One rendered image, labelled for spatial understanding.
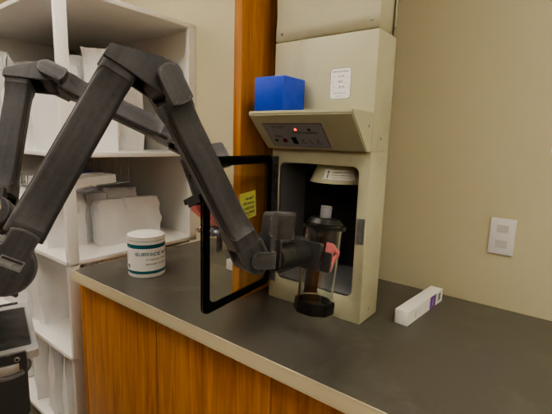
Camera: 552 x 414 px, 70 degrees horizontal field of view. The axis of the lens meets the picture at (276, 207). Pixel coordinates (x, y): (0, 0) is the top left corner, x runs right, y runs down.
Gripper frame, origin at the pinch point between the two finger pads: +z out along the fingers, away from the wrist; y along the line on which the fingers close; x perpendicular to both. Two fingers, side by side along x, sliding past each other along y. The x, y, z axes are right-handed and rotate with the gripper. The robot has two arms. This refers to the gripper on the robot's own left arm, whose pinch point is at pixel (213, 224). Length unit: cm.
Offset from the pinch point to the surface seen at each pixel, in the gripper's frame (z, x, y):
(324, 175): -2.8, -22.7, -24.9
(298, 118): -17.2, -10.4, -29.8
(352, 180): 1.5, -25.1, -31.4
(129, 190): -44, -56, 102
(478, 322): 51, -41, -45
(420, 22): -41, -63, -58
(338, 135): -9.3, -13.7, -36.7
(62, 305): 3, -22, 137
